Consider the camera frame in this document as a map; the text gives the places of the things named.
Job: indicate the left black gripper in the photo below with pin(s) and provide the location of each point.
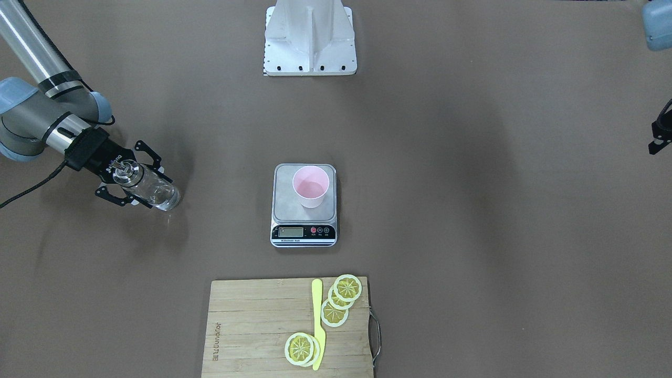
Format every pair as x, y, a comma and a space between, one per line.
659, 139

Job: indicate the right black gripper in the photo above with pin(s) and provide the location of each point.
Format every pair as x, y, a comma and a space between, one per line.
107, 162

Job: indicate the glass sauce bottle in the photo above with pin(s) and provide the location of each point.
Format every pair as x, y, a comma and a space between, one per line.
142, 182

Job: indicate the pink plastic cup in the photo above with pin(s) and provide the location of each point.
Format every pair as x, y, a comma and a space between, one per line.
311, 184

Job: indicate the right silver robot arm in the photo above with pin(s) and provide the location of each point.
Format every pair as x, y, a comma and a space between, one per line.
61, 112

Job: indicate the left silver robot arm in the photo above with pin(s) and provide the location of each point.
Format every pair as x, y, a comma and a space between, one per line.
656, 16

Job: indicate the silver kitchen scale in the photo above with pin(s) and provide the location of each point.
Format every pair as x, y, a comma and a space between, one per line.
293, 225

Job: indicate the wooden cutting board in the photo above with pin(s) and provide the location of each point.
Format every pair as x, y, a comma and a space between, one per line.
249, 322

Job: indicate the yellow plastic knife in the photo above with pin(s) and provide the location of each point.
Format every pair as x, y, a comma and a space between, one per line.
319, 332

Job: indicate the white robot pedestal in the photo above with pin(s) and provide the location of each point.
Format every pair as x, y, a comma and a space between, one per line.
309, 38

